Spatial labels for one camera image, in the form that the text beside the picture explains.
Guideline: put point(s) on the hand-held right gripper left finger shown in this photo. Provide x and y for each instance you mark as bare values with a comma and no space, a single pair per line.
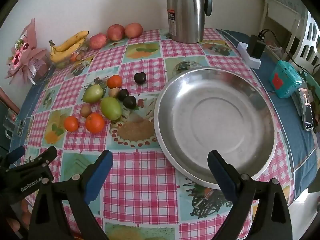
100,172

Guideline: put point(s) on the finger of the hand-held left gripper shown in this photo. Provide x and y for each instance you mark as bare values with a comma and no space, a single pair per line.
15,153
42,158

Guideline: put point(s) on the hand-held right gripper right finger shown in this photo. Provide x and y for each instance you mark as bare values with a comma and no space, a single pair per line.
222,175

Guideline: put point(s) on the large orange tangerine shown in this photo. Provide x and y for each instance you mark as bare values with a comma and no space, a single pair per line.
95,123

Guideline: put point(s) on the round metal basin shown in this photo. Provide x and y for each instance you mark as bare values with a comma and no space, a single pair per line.
212,120

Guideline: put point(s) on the brown kiwi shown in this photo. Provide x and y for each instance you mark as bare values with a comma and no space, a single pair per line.
85,110

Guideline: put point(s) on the green jujube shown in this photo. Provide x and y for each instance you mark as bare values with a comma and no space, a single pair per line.
111,108

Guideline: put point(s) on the dark purple plum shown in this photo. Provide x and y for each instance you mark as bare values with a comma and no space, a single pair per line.
140,77
129,102
123,94

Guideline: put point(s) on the green mango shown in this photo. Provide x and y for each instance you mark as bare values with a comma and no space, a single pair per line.
93,93

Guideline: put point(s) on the tan round longan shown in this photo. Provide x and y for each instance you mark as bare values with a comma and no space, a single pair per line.
113,92

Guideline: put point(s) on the clear glass mug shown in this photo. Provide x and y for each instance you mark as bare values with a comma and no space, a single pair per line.
13,125

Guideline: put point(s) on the pink checkered printed tablecloth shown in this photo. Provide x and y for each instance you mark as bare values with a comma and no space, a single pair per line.
140,170

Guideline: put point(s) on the pink wrapped flower bouquet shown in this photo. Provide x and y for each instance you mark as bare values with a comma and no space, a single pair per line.
22,52

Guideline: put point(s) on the clear plastic container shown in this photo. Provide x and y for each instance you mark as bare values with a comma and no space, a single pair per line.
75,57

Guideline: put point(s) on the black phone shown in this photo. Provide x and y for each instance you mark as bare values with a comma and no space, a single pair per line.
307,110

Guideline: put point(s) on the teal box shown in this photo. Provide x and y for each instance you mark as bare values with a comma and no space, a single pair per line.
283,80

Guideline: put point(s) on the yellow banana bunch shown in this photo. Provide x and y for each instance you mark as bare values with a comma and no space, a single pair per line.
67,46

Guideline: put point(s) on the white power strip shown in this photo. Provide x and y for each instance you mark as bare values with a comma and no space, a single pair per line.
252,61

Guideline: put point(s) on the red apple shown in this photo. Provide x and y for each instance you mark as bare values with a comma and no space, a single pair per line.
115,32
133,30
98,41

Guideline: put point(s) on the black charger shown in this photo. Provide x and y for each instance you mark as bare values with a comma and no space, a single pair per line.
256,46

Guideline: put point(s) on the white chair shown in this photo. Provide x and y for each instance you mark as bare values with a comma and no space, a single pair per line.
312,37

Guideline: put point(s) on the stainless steel thermos jug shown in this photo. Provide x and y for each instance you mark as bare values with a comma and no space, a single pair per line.
185,10

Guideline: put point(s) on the cream side table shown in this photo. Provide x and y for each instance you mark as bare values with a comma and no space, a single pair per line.
280,7

